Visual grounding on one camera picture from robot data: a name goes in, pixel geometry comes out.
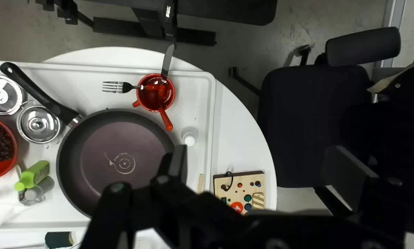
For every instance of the black office chair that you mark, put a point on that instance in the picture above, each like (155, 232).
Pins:
(308, 119)

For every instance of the white cloth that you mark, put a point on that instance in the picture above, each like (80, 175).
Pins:
(0, 208)

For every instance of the dark green sponge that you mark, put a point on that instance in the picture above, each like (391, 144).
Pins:
(58, 240)

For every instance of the beige cloth on chair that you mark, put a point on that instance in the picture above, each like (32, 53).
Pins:
(391, 78)

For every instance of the silver fork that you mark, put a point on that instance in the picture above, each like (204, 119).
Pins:
(115, 86)

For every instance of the flat steel lid with knob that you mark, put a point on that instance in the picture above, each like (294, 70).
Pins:
(3, 95)

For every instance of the red measuring cup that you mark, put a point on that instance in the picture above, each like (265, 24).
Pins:
(155, 92)

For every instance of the white plastic tray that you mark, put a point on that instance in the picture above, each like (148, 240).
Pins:
(193, 92)

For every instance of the grey capped shaker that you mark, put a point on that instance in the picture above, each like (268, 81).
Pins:
(32, 194)

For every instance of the black frying pan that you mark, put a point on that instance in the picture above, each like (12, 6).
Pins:
(119, 161)

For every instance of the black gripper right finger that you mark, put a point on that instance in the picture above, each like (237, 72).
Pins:
(352, 173)

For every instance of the metal lid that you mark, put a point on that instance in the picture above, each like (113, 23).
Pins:
(37, 124)

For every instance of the wooden toy board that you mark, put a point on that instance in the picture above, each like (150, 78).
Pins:
(239, 189)

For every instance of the silver utensil in red cup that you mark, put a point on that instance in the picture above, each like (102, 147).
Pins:
(168, 60)

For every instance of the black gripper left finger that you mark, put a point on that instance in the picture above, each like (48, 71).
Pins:
(178, 161)

